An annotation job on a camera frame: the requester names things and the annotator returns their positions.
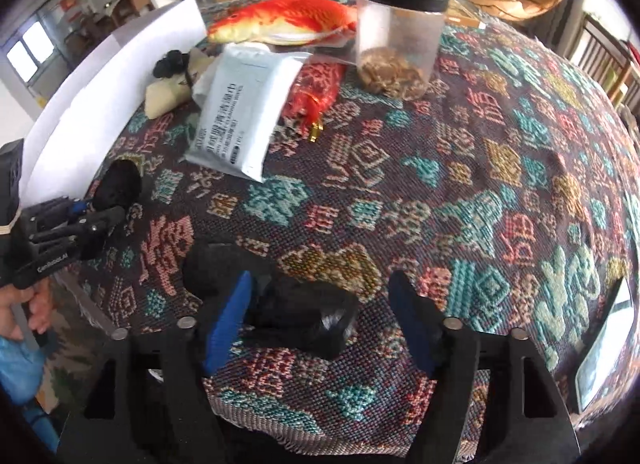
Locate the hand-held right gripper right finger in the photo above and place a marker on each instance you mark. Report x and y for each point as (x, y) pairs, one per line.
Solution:
(412, 324)

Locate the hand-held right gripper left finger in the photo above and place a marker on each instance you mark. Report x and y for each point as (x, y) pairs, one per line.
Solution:
(230, 324)

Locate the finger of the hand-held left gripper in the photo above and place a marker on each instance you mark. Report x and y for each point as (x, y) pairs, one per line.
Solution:
(95, 229)
(55, 211)

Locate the person's left hand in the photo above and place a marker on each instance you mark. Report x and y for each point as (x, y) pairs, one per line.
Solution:
(35, 304)

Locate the white board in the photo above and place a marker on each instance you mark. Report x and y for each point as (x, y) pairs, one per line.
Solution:
(100, 94)

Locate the window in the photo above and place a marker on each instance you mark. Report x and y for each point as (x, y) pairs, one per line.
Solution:
(30, 51)

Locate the cream plush toy black ears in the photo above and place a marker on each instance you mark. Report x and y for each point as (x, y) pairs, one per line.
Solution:
(165, 94)

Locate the patterned woven blanket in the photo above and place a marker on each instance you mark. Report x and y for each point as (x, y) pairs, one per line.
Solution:
(450, 169)

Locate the blue cloth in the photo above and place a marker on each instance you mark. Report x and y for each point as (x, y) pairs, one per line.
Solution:
(15, 369)

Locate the white wipes packet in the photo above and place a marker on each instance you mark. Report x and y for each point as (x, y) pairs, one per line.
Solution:
(240, 114)

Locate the black smartphone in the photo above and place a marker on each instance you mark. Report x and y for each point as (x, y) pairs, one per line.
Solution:
(602, 354)

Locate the orange fish plush toy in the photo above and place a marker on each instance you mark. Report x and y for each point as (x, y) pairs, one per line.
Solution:
(290, 16)

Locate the clear jar with black lid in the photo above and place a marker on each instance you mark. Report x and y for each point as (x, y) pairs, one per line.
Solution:
(400, 34)

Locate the flat cardboard box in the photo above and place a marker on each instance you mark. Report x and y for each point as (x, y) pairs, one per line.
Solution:
(465, 14)

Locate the wooden chair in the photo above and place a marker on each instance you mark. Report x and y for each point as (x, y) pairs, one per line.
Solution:
(600, 51)

